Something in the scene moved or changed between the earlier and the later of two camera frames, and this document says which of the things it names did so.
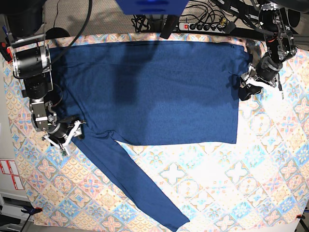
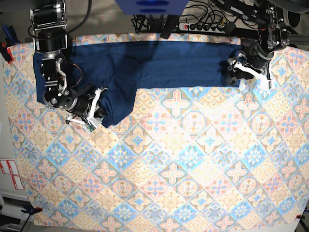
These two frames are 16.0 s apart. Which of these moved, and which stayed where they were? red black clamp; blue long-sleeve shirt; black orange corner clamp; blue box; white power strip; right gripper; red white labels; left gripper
Moved: left gripper; right gripper; blue long-sleeve shirt
Stayed: blue box; red white labels; black orange corner clamp; red black clamp; white power strip
